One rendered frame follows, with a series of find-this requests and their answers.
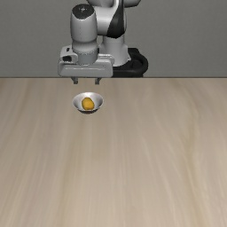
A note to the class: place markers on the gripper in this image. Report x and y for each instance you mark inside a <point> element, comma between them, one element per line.
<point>85,68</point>

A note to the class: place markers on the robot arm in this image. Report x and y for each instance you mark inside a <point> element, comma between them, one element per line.
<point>115,26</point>

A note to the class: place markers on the silver bowl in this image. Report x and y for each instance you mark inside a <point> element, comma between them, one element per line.
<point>78,102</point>

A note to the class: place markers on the yellow mango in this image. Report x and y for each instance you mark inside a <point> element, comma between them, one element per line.
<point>87,103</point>

